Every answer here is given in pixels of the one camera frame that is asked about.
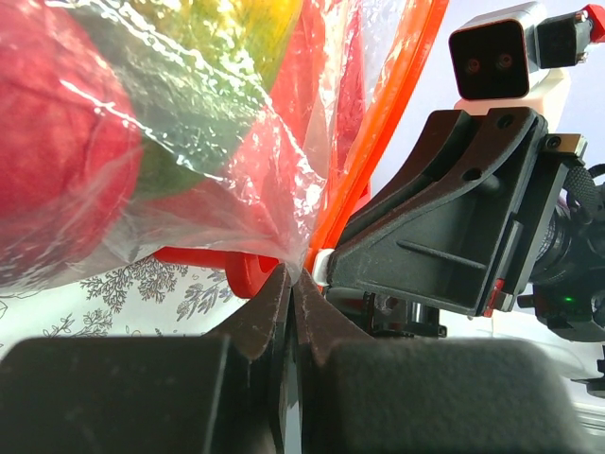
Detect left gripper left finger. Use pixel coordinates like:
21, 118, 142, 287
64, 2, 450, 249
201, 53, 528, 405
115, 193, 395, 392
1, 266, 291, 453

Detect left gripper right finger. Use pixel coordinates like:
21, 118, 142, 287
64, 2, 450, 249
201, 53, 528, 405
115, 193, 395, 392
292, 273, 591, 453

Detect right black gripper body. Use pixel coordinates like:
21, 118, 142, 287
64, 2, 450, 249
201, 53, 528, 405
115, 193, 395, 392
325, 133, 605, 343

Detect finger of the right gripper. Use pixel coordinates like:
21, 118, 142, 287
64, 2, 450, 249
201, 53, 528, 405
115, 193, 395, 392
327, 107, 547, 316

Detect clear zip top bag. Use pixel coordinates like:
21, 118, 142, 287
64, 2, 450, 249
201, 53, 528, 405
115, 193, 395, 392
1, 1, 447, 297

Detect red green mango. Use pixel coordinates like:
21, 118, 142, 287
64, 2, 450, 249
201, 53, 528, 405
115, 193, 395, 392
64, 1, 303, 199

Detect red apple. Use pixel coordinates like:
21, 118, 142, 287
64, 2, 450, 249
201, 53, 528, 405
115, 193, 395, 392
1, 1, 142, 288

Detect red plastic tray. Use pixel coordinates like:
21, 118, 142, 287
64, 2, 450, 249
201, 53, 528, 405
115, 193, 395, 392
151, 179, 374, 301

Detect floral table mat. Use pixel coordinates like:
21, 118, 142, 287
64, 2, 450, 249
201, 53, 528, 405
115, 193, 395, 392
1, 257, 245, 354

